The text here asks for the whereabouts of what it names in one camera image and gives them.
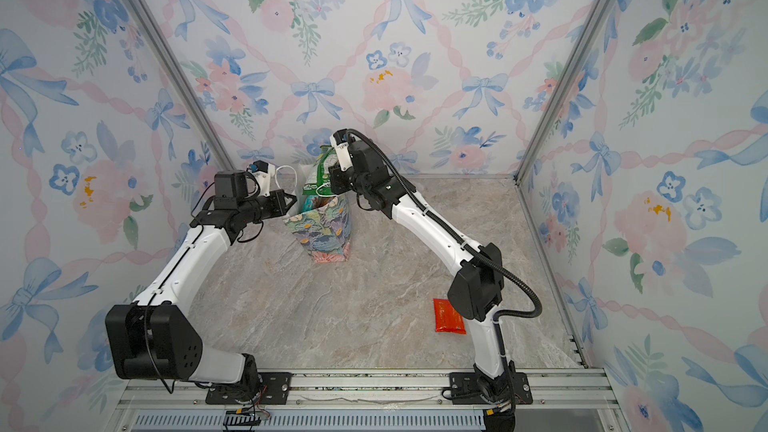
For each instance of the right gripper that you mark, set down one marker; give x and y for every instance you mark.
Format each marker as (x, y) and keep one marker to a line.
(337, 178)

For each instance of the green snack packet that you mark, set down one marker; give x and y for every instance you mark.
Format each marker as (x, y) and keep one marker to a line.
(317, 188)

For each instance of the right corner aluminium post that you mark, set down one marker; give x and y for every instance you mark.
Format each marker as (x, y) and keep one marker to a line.
(578, 56)

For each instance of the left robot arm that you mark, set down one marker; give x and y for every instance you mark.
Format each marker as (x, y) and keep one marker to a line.
(152, 339)

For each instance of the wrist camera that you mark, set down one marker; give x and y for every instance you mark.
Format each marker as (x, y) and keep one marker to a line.
(340, 143)
(263, 173)

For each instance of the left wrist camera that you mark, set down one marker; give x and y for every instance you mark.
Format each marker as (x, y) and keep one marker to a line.
(263, 173)

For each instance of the left corner aluminium post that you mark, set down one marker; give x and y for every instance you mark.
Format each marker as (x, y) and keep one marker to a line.
(172, 69)

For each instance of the corner aluminium post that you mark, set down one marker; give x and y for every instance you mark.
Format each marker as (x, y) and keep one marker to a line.
(578, 56)
(172, 69)

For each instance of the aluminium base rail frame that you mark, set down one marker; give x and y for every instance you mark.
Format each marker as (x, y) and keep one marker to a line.
(379, 400)

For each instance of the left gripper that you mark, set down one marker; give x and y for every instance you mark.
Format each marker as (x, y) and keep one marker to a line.
(277, 198)

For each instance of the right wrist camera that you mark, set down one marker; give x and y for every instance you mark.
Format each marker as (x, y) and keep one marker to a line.
(340, 143)

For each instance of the red snack packet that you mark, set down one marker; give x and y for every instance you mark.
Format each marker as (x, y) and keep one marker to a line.
(447, 319)

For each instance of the floral paper gift bag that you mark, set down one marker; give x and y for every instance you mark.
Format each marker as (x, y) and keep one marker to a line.
(323, 233)

